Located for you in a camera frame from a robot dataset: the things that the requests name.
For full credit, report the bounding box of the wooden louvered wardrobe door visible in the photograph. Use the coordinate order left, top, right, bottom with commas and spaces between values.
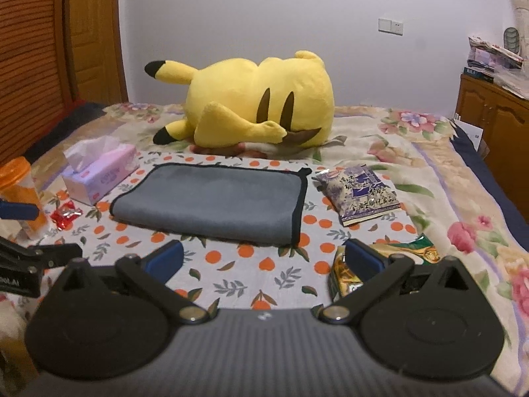
1, 0, 73, 163

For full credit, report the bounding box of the purple snack packet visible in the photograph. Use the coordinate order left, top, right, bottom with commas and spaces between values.
313, 165, 401, 227

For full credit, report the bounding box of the orange plastic bottle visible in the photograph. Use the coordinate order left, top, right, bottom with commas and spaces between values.
1, 157, 48, 240

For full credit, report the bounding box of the wooden sideboard cabinet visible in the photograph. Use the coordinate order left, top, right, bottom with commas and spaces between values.
456, 74, 529, 217

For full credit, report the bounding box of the yellow Pikachu plush toy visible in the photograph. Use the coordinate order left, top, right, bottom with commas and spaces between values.
144, 50, 335, 149

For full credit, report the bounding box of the stack of papers and books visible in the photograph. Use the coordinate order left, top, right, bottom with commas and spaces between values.
464, 36, 528, 101

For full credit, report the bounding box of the red candy wrapper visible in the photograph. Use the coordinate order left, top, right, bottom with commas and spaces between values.
50, 200, 83, 231

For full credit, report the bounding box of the purple and grey towel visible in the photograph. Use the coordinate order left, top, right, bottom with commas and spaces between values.
110, 163, 311, 246

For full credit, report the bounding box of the floral bed sheet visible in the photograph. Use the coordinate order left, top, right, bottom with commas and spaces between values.
3, 104, 528, 396

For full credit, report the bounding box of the green instant noodle pack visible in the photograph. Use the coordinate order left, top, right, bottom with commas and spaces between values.
328, 235, 440, 301

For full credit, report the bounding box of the pink tissue box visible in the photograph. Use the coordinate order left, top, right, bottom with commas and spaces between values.
62, 135, 138, 205

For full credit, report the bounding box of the white wall switch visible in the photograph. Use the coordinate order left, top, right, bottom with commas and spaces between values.
378, 18, 403, 36

